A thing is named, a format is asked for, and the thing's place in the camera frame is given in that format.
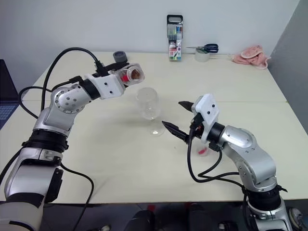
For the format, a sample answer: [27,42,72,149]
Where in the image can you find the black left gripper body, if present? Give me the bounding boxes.
[101,65,114,76]

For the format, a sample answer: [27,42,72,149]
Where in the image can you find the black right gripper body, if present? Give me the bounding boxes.
[189,111,205,140]

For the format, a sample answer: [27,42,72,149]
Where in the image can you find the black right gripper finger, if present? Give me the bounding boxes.
[178,101,195,112]
[161,120,191,143]

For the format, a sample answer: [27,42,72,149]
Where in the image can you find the clear bottle with red liquid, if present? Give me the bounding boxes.
[111,63,147,89]

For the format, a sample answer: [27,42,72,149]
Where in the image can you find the white red bottle cap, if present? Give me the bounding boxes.
[195,143,210,157]

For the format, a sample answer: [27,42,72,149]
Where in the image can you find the clear wine glass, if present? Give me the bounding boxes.
[135,87,167,136]

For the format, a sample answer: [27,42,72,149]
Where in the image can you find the dark grey round roll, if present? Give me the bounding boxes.
[113,51,128,64]

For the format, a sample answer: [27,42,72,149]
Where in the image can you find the clear tape roll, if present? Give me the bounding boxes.
[194,47,211,63]

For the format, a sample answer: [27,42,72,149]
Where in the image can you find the marker pen pack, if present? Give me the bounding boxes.
[166,14,184,62]

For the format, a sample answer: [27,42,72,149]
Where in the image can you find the pink cloth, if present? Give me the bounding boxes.
[231,44,272,71]

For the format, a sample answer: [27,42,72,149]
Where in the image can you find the dark laptop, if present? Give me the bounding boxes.
[0,58,20,132]

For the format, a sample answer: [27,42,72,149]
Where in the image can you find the white sneaker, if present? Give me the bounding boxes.
[288,206,306,230]

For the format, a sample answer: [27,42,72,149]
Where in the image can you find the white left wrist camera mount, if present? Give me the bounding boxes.
[84,72,126,100]

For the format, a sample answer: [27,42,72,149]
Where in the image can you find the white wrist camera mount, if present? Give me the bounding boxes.
[84,72,126,100]
[192,93,220,145]

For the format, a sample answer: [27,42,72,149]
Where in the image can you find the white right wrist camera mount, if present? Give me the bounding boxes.
[192,93,220,145]

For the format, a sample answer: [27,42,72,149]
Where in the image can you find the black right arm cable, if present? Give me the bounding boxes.
[187,125,247,231]

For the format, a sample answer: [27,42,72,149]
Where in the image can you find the blue handled scissors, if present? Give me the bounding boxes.
[185,43,219,54]

